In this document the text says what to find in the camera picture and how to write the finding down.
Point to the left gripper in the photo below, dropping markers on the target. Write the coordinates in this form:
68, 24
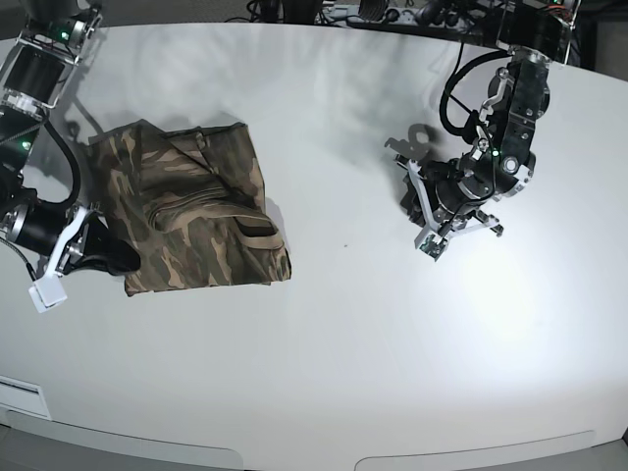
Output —
456, 191

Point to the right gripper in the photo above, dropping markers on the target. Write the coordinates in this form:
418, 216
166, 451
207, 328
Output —
36, 227

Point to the camouflage T-shirt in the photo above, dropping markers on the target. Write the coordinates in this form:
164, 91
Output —
191, 203

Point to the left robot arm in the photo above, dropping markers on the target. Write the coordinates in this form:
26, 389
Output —
528, 36

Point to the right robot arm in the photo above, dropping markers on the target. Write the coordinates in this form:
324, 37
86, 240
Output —
34, 75

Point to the white label plate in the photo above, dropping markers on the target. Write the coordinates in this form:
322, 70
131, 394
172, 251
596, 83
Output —
24, 398

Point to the black power strip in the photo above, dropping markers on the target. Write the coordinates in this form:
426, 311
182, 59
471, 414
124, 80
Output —
444, 18

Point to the dark equipment clutter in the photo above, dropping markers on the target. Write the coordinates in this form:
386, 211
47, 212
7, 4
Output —
287, 12

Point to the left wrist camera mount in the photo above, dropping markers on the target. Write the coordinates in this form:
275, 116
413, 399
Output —
433, 239

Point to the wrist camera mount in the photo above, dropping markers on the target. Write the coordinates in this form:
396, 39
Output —
47, 291
433, 239

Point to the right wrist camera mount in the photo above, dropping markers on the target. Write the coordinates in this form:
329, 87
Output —
47, 291

